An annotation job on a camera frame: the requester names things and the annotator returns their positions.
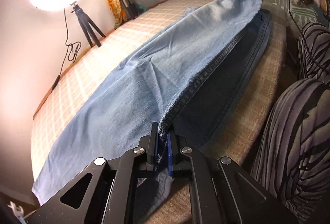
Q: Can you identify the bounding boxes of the light blue denim jeans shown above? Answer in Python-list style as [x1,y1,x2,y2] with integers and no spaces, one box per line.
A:
[32,0,271,221]

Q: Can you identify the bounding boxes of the plaid beige bed cover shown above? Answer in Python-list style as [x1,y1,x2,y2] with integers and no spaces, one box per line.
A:
[30,0,288,224]

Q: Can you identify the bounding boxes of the black ring light cable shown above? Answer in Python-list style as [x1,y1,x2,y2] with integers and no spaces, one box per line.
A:
[50,8,82,92]

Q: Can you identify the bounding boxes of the white clip desk lamp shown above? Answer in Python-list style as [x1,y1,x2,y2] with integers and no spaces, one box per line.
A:
[8,201,24,221]

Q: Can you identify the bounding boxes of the striped grey trousers leg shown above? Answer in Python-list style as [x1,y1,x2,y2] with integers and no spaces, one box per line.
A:
[251,22,329,223]

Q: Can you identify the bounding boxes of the small black tripod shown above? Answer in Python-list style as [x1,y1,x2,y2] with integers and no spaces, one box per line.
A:
[71,2,106,47]

